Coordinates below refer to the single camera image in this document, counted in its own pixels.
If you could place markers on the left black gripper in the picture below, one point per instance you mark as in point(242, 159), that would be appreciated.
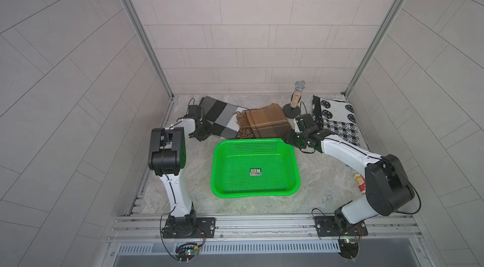
point(207, 132)

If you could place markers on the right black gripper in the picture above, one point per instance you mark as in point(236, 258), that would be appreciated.
point(288, 137)

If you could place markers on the grey black checked scarf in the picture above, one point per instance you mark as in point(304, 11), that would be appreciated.
point(222, 116)

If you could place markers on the black white houndstooth scarf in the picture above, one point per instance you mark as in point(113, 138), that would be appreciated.
point(336, 116)

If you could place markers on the brown plaid scarf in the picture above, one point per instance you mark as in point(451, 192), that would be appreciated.
point(266, 122)

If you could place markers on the green plastic basket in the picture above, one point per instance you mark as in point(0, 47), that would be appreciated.
point(233, 160)

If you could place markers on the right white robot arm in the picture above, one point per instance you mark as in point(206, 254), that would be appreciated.
point(387, 185)

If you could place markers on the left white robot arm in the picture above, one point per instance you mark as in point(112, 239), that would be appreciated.
point(167, 158)

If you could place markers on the basket label sticker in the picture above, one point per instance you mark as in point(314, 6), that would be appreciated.
point(256, 172)

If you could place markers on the red gold card box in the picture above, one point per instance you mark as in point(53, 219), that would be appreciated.
point(361, 182)

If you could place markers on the right circuit board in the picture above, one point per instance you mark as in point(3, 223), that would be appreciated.
point(349, 249)

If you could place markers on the circuit board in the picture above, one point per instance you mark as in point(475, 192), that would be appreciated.
point(349, 249)
point(186, 252)

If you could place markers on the left circuit board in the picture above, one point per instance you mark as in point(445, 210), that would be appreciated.
point(186, 252)

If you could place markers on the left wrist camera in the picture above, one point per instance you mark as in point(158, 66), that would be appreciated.
point(194, 111)

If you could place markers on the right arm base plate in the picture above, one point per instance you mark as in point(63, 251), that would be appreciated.
point(327, 226)

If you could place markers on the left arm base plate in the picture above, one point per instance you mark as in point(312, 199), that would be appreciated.
point(188, 227)

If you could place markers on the aluminium mounting rail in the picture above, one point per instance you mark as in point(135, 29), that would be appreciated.
point(144, 228)

